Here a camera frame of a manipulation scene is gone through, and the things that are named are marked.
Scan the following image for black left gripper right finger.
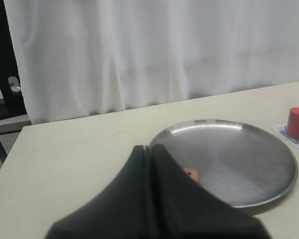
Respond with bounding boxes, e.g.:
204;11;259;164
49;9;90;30
149;143;272;239

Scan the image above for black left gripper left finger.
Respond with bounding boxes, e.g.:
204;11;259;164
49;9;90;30
44;145;150;239

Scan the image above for wooden die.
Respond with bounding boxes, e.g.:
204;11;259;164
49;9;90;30
183;168;200;184

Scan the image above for red cylinder game piece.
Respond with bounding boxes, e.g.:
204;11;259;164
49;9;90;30
287;107;299;138

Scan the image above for round steel plate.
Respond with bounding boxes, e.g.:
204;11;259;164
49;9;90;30
150;119;298;208

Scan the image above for white curtain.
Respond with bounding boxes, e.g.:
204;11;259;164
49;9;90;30
4;0;299;124

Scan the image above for paper game board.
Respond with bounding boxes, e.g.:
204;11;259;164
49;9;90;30
272;125;299;149

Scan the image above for black metal frame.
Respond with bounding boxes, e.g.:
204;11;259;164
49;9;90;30
0;0;32;165

